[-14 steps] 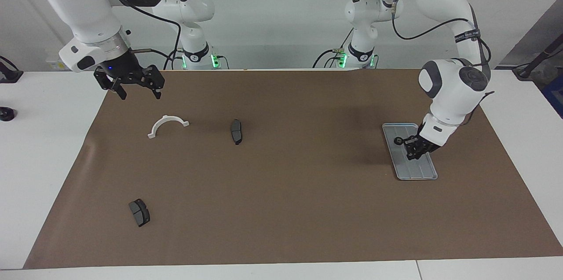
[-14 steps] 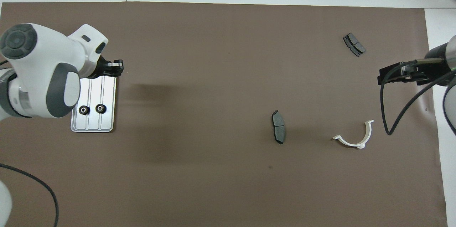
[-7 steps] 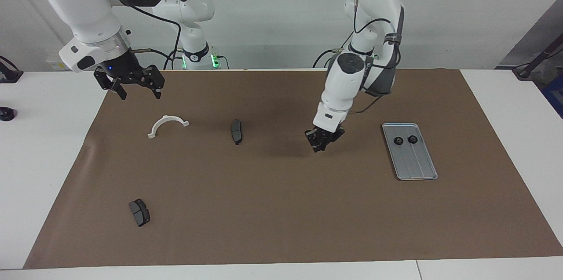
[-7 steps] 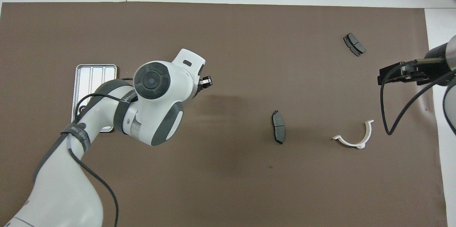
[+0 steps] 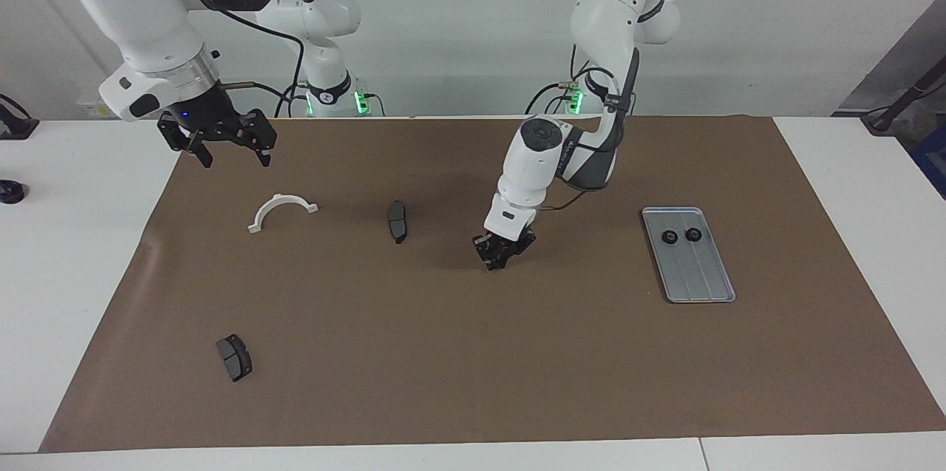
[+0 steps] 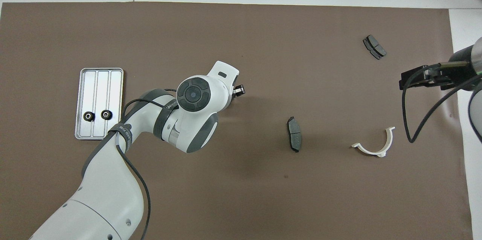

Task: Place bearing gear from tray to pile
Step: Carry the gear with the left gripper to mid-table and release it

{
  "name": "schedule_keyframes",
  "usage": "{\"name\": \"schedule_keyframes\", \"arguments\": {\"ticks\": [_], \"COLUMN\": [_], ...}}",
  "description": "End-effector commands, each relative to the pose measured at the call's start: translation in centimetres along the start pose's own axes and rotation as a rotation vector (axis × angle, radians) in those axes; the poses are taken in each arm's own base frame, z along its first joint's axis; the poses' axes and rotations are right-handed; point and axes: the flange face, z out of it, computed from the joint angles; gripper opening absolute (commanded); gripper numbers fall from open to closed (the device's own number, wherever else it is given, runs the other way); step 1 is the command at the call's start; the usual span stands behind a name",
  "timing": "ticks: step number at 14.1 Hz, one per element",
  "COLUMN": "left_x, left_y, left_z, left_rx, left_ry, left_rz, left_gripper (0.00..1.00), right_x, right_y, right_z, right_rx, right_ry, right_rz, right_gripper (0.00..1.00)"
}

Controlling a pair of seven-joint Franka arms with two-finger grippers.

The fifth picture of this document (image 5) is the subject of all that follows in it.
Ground silver metal tray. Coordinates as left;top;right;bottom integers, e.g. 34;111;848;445
642;206;737;305

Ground white semicircular plastic clamp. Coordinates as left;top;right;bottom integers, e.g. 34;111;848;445
248;193;319;234

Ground brown table mat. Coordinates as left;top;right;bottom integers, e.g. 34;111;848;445
38;115;946;453

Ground long grey brake pad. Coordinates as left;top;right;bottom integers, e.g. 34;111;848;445
387;200;409;245

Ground black table clamp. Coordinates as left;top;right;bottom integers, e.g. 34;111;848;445
0;94;39;140

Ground short grey brake pad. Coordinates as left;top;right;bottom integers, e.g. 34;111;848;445
216;334;253;383

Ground black stand pole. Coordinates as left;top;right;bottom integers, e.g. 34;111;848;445
861;57;946;136

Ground blue crate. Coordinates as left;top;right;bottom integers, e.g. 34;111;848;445
911;127;946;200

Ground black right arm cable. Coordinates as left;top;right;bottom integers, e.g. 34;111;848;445
170;0;305;119

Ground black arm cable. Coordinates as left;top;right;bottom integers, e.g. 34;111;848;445
170;0;305;119
543;0;641;213

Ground black base cables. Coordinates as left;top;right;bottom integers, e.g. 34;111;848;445
525;50;596;115

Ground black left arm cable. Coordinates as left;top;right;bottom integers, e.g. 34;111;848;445
543;0;641;213

